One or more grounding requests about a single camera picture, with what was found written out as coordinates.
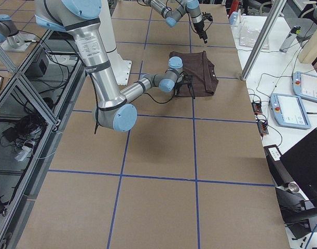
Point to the clear plastic sheet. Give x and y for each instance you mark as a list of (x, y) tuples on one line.
[(248, 36)]

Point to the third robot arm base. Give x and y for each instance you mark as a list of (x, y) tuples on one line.
[(11, 39)]

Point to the near teach pendant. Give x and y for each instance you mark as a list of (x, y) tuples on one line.
[(289, 111)]

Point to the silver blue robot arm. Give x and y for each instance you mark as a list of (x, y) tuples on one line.
[(114, 109), (190, 8)]

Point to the teach pendant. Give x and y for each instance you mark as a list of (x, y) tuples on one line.
[(289, 111), (305, 86)]

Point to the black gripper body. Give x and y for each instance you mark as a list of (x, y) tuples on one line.
[(178, 88), (200, 27)]

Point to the black label box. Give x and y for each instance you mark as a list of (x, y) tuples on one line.
[(272, 153)]

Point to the dark brown t-shirt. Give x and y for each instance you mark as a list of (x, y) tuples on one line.
[(197, 65)]

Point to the far teach pendant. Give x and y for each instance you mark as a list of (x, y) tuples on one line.
[(305, 86)]

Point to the orange black connector box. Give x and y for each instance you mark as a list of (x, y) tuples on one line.
[(256, 106)]

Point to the aluminium frame post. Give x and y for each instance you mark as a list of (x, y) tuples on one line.
[(277, 7)]

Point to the black monitor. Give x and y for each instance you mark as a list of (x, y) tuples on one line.
[(301, 163)]

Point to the aluminium frame rack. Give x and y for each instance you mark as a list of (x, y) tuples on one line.
[(41, 81)]

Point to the red cylinder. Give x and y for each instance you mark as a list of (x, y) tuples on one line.
[(234, 6)]

